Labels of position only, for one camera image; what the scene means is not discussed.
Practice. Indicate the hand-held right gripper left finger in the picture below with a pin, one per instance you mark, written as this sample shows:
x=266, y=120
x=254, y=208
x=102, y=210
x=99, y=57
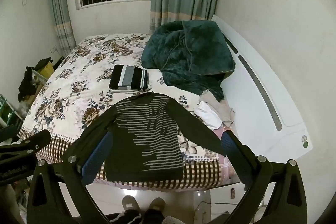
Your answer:
x=95, y=158

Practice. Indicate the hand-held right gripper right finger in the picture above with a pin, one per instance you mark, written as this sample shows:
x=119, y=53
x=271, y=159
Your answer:
x=235, y=158

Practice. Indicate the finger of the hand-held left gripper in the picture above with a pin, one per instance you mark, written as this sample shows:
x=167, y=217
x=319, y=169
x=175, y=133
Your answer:
x=31, y=144
x=9, y=132

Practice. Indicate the dark striped sweater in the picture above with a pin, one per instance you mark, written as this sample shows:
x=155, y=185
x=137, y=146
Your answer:
x=147, y=140

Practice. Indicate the folded black grey striped clothes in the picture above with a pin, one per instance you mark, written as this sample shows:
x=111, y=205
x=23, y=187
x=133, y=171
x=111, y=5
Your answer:
x=130, y=77

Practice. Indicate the green crate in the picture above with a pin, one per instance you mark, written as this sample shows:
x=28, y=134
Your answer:
x=6, y=111

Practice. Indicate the small brown bottle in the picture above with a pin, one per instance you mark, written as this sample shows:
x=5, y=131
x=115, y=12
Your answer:
x=232, y=193

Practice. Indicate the white folded cloth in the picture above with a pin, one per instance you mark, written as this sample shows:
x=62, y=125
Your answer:
x=208, y=116

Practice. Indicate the beige crumpled garment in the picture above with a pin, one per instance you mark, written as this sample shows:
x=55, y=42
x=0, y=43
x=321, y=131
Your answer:
x=220, y=108

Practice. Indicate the person's left shoe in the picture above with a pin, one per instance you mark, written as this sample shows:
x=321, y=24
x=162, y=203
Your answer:
x=130, y=203

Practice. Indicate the person's shoe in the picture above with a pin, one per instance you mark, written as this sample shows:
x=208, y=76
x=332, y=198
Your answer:
x=156, y=204
x=130, y=203

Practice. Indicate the white headboard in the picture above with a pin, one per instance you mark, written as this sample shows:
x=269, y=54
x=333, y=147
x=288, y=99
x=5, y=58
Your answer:
x=262, y=108

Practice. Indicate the floral bedspread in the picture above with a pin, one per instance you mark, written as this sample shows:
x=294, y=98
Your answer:
x=78, y=87

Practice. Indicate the yellow box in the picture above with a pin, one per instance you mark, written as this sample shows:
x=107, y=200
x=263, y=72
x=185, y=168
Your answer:
x=47, y=70

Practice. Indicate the person's right shoe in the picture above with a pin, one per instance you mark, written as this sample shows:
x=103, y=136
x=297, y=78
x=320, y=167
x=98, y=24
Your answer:
x=156, y=204

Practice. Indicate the teal plush blanket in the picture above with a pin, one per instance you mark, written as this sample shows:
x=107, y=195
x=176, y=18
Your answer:
x=189, y=56

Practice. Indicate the wall socket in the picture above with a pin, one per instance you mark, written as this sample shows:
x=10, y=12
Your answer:
x=54, y=50

